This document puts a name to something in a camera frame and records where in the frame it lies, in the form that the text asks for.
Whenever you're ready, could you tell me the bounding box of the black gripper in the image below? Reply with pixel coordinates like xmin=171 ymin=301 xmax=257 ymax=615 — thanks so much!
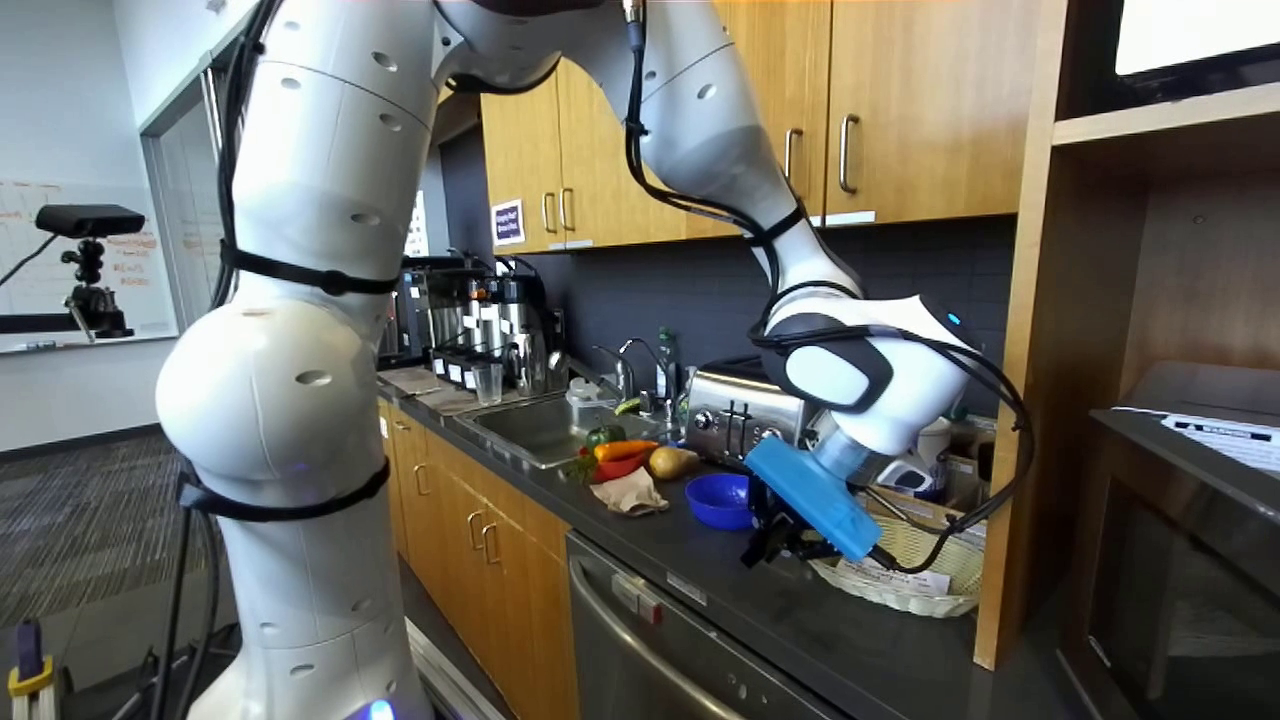
xmin=741 ymin=478 xmax=836 ymax=566

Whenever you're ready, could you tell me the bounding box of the blue plastic bowl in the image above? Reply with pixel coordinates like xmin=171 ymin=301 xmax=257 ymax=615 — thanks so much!
xmin=684 ymin=470 xmax=752 ymax=531

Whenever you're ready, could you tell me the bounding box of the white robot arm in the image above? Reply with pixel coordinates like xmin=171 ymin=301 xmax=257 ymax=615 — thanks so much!
xmin=158 ymin=0 xmax=972 ymax=720

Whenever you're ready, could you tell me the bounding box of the woven wicker basket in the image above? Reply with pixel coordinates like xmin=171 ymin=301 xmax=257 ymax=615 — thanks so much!
xmin=813 ymin=514 xmax=983 ymax=621

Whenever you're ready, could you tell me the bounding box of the silver four-slot toaster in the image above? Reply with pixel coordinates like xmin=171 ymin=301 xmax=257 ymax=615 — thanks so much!
xmin=679 ymin=354 xmax=808 ymax=469

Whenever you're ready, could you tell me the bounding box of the yellow potato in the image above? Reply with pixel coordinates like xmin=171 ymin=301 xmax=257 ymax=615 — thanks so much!
xmin=650 ymin=446 xmax=701 ymax=478

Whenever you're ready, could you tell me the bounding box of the crumpled brown paper napkin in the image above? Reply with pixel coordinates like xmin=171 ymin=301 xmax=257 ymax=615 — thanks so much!
xmin=593 ymin=469 xmax=667 ymax=514

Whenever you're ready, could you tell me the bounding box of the stainless steel dishwasher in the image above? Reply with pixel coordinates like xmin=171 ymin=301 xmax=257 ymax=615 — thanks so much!
xmin=564 ymin=531 xmax=851 ymax=720

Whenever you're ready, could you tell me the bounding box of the chrome sink faucet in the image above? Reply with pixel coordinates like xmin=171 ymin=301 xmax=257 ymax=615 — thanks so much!
xmin=612 ymin=328 xmax=679 ymax=411

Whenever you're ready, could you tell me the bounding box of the orange toy pepper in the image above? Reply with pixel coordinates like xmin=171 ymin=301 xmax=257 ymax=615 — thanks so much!
xmin=593 ymin=440 xmax=661 ymax=463

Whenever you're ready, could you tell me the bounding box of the stainless steel sink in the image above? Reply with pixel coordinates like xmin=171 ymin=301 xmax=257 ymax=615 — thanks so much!
xmin=465 ymin=400 xmax=612 ymax=469

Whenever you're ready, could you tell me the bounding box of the coffee machine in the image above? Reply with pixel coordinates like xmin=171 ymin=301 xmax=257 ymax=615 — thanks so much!
xmin=382 ymin=255 xmax=550 ymax=394

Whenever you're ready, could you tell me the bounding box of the stainless steel microwave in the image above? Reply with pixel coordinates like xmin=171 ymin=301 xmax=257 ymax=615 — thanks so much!
xmin=1061 ymin=359 xmax=1280 ymax=720

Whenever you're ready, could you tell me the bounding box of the purple wall sign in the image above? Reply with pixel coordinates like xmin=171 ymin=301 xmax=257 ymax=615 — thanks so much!
xmin=489 ymin=200 xmax=524 ymax=247

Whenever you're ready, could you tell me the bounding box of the black camera on tripod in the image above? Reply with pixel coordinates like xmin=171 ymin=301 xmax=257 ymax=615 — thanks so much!
xmin=37 ymin=204 xmax=145 ymax=341

